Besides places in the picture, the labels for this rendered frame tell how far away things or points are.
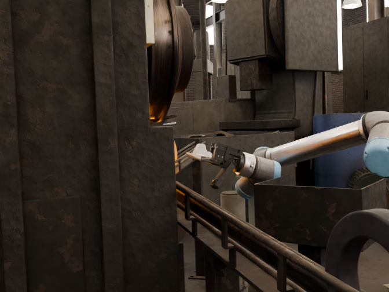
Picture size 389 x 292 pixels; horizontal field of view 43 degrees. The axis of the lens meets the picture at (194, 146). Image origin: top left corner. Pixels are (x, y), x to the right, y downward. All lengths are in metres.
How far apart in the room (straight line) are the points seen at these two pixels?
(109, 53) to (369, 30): 5.68
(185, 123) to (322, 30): 1.93
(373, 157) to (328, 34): 3.94
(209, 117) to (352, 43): 2.20
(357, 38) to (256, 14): 1.87
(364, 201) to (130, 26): 0.64
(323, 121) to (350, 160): 0.45
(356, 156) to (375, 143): 3.29
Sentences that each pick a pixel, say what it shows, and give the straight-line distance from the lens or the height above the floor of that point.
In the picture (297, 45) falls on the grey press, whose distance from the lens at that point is 5.10.
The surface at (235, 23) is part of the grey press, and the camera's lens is 5.49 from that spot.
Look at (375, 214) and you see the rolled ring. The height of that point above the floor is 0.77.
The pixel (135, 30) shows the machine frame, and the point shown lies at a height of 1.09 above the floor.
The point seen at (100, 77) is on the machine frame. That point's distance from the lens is 1.08.
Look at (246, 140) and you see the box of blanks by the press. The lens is 4.02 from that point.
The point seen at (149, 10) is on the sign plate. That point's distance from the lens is 1.16.
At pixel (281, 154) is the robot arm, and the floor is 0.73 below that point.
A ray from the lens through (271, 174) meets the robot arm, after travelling 1.89.
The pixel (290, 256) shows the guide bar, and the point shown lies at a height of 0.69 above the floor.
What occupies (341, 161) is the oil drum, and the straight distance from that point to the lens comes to 4.92.
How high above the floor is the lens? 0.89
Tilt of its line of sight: 3 degrees down
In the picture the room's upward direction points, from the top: 2 degrees counter-clockwise
